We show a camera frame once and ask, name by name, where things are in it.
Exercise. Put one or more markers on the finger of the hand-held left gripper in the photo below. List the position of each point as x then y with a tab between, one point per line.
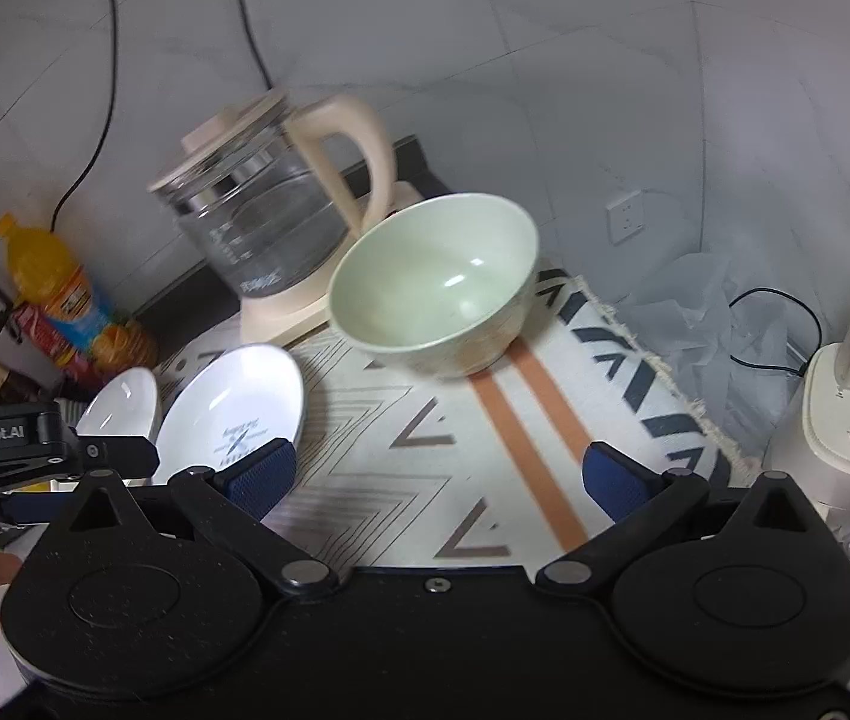
121	457

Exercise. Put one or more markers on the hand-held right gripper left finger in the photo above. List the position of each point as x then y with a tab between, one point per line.
263	476

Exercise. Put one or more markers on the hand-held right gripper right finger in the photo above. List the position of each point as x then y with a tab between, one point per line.
616	484

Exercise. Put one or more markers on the white rimmed plate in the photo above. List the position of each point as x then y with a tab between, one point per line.
121	405

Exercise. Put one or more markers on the white printed plate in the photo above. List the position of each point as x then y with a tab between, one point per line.
237	405

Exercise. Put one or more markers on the yellow and red bowls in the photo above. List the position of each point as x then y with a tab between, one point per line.
432	277

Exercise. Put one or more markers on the patterned cloth mat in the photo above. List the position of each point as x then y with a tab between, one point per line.
425	465

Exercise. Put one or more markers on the orange juice bottle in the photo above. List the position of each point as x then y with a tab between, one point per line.
57	285

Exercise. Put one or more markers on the clear plastic bag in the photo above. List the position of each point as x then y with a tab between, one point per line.
687	330

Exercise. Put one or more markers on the white appliance base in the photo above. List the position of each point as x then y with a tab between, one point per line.
822	427

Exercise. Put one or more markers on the white wall socket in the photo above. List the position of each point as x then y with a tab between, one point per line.
627	216

